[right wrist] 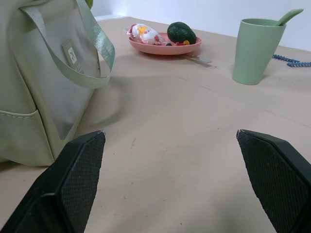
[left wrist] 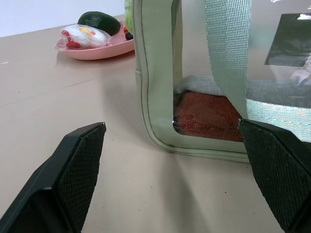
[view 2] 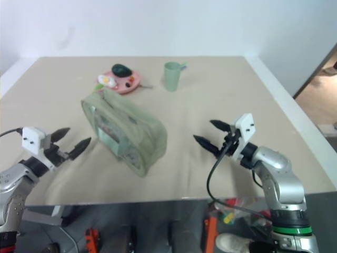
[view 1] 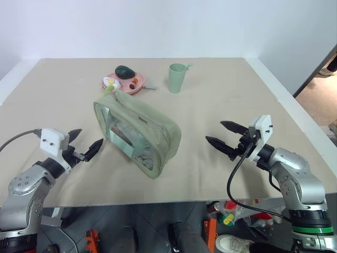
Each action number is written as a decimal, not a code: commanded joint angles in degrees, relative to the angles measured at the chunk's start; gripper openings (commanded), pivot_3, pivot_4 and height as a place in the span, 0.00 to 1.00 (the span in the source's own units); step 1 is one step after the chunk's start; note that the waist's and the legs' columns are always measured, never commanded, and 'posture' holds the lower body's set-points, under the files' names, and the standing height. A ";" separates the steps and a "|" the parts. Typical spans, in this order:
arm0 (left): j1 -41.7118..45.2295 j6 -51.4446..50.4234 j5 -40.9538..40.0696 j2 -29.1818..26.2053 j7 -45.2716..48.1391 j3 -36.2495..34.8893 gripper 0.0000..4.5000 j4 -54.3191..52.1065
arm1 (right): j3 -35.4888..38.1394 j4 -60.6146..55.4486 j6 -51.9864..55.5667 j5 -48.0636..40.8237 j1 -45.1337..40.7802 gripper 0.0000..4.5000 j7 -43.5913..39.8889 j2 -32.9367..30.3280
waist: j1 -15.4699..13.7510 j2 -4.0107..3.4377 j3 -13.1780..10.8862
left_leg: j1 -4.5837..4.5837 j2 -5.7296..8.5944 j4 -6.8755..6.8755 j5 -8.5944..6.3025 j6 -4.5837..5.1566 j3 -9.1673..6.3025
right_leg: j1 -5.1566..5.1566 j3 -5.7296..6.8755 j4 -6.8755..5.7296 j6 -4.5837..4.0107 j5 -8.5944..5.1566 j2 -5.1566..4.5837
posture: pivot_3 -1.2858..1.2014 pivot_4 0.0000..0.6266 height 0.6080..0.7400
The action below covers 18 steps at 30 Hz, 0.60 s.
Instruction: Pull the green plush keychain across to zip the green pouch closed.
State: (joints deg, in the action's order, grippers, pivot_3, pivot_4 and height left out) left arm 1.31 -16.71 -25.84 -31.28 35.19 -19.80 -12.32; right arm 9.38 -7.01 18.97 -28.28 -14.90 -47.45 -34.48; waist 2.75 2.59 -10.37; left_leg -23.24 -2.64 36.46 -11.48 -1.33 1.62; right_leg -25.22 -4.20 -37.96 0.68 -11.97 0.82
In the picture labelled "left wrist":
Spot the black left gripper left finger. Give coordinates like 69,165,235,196
0,121,107,233

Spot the light green leafy vegetable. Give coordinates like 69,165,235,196
124,0,135,33

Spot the green clear tote bag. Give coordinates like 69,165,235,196
132,0,311,164

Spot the red-brown folded towel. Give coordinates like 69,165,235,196
173,89,244,142

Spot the white folded towel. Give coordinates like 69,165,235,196
175,75,226,97

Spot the pink plate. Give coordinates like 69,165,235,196
59,20,136,61

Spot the dark green avocado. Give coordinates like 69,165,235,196
77,11,121,36

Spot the plastic wrapped snack packet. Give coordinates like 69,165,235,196
54,23,113,52

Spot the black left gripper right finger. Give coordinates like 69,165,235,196
236,118,311,233

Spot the grey folded towel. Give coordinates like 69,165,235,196
245,78,311,109

